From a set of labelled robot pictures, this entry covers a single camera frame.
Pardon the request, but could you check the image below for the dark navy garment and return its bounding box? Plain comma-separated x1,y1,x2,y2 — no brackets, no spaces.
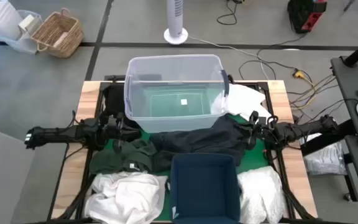
149,113,257,174

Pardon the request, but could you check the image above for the white towel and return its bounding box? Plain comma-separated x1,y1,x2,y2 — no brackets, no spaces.
84,170,169,224

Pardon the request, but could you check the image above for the dark green garment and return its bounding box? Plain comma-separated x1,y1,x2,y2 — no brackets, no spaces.
88,138,158,182

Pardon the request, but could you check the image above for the yellow cable with plug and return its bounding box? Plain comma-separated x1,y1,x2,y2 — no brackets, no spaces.
292,70,318,110

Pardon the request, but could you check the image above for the clear plastic bag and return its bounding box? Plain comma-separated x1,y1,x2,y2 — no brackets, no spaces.
300,133,347,177

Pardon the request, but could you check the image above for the white tower fan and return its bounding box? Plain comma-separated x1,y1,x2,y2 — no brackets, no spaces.
163,0,189,45

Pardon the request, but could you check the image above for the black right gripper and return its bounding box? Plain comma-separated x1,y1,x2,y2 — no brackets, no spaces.
241,110,276,151

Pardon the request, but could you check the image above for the white t-shirt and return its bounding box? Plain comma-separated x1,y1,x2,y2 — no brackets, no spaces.
211,83,275,124

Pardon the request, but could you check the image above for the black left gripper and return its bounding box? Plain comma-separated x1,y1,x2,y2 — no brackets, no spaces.
99,113,142,150

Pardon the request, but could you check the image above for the black side table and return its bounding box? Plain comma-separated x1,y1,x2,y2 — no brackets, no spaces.
330,55,358,215

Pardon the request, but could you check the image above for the grey board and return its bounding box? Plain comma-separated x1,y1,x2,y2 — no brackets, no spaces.
0,124,37,224

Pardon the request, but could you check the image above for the white lace garment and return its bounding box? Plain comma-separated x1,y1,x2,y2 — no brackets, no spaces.
237,166,287,224

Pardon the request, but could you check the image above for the small beige box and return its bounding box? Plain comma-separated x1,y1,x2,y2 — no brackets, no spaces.
17,14,36,32

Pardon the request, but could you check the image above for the green table mat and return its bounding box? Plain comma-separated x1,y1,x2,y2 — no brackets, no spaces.
104,113,272,222

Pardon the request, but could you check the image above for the wicker basket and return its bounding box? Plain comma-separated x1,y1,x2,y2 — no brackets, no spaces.
29,7,85,59

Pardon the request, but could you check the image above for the white floor cable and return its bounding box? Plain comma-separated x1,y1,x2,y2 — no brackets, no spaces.
187,35,270,80

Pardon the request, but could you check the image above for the looped black floor cable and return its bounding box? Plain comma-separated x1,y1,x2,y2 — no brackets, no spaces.
216,0,239,26

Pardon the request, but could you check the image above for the clear plastic storage bin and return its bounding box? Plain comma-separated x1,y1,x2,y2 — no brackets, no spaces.
124,54,231,134

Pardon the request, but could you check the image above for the navy fabric bin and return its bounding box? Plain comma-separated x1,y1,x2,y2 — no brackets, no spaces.
165,152,242,224

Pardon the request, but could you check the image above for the long black floor cable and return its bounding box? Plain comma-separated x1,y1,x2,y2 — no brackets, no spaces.
238,32,309,81

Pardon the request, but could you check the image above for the black garment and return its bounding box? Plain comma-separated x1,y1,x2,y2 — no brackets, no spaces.
101,83,142,144

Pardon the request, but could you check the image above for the black metal table frame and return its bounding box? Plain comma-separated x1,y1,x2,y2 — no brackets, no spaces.
47,74,318,224

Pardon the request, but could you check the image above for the black metal support beam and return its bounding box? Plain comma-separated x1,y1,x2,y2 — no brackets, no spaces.
300,119,357,157

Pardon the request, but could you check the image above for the black red tool crate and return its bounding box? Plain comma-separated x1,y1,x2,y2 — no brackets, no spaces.
287,0,328,34

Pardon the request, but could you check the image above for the clear floor bin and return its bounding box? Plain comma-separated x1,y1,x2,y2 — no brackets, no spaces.
0,9,43,55

